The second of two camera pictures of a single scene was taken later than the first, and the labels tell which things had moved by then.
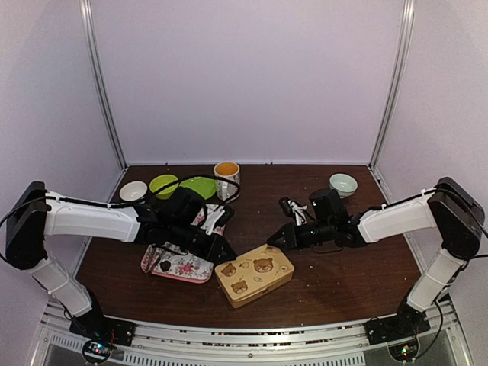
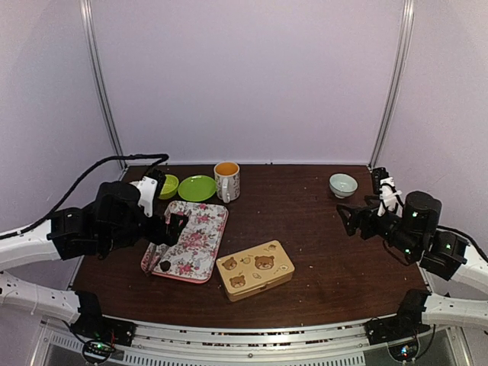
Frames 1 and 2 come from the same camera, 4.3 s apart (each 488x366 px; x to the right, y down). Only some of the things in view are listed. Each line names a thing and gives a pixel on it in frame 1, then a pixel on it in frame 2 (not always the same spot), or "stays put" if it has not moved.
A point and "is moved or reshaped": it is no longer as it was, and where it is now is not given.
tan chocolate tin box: x=254 y=275 is moved or reshaped
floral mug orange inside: x=228 y=180 stays put
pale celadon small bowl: x=345 y=185 stays put
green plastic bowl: x=159 y=181 stays put
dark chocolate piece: x=165 y=265 stays put
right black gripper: x=291 y=238 → x=357 y=214
